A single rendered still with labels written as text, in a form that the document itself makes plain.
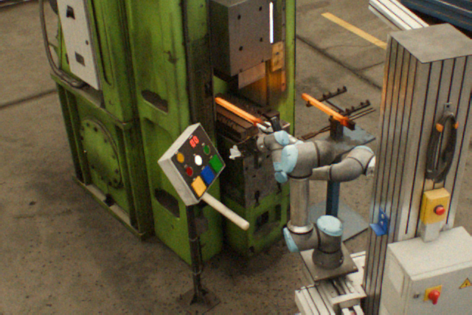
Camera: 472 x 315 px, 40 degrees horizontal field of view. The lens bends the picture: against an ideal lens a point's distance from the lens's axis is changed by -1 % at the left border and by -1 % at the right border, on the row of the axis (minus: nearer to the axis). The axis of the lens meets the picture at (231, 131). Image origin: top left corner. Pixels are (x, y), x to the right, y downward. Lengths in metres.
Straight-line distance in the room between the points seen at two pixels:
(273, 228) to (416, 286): 1.87
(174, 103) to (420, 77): 1.65
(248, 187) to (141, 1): 1.25
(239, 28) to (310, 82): 2.86
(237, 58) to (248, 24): 0.19
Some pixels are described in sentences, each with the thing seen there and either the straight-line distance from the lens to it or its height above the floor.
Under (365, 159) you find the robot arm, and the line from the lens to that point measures 3.36.
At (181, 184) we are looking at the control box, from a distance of 3.24.
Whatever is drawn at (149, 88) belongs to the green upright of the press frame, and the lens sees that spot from 3.82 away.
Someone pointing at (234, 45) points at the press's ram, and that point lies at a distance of 3.42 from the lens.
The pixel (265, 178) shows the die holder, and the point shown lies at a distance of 3.96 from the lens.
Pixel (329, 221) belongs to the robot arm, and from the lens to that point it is 3.02.
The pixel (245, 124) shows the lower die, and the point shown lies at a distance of 3.76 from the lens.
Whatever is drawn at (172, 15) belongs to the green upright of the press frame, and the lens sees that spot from 3.28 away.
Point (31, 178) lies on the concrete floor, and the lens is 5.30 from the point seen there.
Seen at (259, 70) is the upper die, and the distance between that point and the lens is 3.62.
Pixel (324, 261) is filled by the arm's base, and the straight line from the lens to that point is 3.10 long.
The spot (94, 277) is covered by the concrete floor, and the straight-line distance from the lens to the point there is 4.34.
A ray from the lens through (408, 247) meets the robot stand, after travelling 2.67.
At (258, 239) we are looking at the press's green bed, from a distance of 4.24.
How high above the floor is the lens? 3.05
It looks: 34 degrees down
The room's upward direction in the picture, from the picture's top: 3 degrees counter-clockwise
